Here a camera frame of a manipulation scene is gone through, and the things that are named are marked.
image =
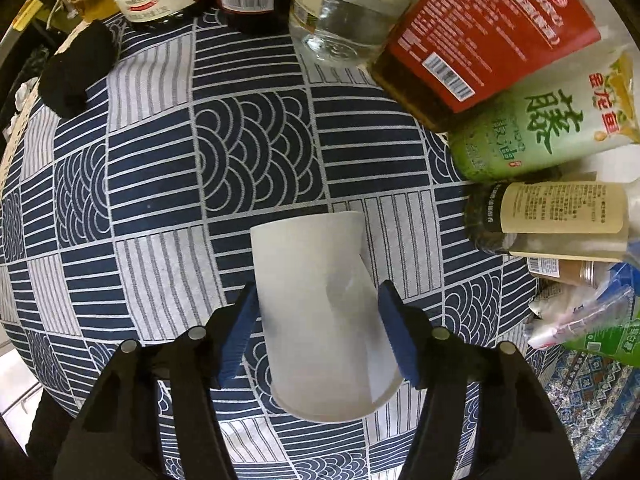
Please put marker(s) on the blue white patterned tablecloth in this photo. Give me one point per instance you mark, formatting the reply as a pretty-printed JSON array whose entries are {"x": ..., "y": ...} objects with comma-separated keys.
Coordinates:
[{"x": 250, "y": 140}]

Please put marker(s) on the light green label bottle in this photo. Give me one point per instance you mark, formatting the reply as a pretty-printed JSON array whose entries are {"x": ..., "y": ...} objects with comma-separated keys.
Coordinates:
[{"x": 540, "y": 125}]

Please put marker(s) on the dark bottle beige label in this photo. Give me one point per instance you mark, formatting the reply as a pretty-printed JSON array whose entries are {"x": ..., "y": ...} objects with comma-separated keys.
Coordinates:
[{"x": 550, "y": 210}]

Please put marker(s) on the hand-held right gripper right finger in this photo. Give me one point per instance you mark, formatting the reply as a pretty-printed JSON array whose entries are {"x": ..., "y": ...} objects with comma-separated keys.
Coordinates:
[{"x": 397, "y": 330}]

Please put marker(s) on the blue plastic piece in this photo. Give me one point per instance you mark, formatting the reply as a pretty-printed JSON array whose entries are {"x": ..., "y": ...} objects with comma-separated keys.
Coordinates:
[{"x": 622, "y": 272}]

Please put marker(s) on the small brown spice jar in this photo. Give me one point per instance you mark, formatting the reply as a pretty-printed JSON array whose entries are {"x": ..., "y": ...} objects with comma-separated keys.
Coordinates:
[{"x": 570, "y": 270}]

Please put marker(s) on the white paper cup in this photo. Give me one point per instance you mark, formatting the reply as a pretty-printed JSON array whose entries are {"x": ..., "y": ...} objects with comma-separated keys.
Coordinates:
[{"x": 310, "y": 285}]

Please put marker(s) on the green packet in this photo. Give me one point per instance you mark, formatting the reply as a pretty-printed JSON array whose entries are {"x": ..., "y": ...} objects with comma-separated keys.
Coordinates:
[{"x": 610, "y": 347}]

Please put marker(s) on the clear plastic bag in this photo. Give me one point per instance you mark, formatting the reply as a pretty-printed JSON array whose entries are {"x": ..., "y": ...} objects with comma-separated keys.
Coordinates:
[{"x": 575, "y": 320}]

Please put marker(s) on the large red label bottle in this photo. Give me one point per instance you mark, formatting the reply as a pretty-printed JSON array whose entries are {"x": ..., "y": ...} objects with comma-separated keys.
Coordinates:
[{"x": 475, "y": 45}]

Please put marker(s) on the blue patterned mat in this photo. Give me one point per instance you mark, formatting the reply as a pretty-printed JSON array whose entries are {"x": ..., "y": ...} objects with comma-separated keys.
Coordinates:
[{"x": 590, "y": 400}]

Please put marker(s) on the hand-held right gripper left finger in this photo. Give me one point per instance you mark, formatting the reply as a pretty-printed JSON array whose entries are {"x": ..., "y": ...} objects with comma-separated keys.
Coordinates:
[{"x": 240, "y": 330}]

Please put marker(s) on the black cloth pad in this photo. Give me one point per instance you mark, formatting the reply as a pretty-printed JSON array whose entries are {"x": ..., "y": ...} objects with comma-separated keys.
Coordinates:
[{"x": 75, "y": 75}]

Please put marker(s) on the clear glass bottle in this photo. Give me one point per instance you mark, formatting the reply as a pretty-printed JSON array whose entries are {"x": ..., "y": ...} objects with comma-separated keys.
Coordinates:
[{"x": 350, "y": 20}]

